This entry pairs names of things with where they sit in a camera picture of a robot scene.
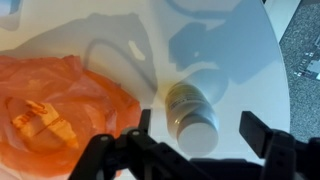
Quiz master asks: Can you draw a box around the dark floor vent panel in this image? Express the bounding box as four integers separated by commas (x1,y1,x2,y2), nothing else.
293,33,320,82

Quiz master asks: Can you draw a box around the orange plastic bag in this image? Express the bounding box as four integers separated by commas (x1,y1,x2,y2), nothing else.
0,54,143,179

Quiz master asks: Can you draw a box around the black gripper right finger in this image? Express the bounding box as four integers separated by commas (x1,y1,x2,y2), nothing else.
239,110,320,180

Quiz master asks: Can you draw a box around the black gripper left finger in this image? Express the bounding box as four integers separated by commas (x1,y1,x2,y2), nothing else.
67,108,214,180

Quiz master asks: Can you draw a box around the yellow paper with red print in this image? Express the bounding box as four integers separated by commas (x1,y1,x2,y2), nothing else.
6,98,80,150

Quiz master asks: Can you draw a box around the clear blue plastic box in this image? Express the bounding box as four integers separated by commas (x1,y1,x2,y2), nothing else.
0,0,24,32

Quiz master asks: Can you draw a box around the white pill container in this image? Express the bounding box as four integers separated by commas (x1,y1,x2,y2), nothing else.
164,81,220,158

